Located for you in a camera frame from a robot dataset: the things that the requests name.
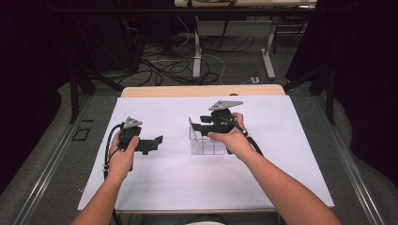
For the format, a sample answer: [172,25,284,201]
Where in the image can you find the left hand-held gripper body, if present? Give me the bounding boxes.
[118,116,144,150]

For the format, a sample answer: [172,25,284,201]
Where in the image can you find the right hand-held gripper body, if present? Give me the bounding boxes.
[208,99,244,135]

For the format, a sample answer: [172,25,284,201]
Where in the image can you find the clear plastic organizer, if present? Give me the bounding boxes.
[188,116,227,156]

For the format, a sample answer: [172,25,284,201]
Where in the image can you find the person's right hand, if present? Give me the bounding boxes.
[207,112,252,161]

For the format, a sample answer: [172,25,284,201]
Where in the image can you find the person's left hand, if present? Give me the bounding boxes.
[107,132,141,182]

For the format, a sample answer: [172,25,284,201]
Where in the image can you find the wooden table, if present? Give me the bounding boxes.
[110,83,309,216]

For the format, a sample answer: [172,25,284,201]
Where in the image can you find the white table mat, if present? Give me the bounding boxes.
[77,95,335,211]

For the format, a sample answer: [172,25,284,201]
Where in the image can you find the white desk leg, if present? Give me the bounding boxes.
[260,16,280,81]
[191,15,203,80]

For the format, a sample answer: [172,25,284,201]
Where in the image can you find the black metal stand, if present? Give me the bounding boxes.
[69,60,125,125]
[282,64,338,127]

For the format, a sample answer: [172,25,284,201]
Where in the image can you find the light desk top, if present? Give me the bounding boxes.
[174,0,318,8]

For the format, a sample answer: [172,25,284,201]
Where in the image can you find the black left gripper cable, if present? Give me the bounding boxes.
[102,123,125,225]

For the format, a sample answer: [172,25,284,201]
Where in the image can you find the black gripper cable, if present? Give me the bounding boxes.
[102,123,125,225]
[219,116,265,158]

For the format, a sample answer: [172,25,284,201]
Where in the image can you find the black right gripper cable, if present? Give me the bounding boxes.
[219,116,265,158]

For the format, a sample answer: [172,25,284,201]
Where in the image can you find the tangle of black floor cables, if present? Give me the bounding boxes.
[118,34,255,87]

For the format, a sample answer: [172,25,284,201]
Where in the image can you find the white floor cable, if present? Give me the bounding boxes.
[175,15,227,86]

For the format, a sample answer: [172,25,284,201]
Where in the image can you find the metal floor rail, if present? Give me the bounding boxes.
[313,93,387,225]
[11,94,95,225]

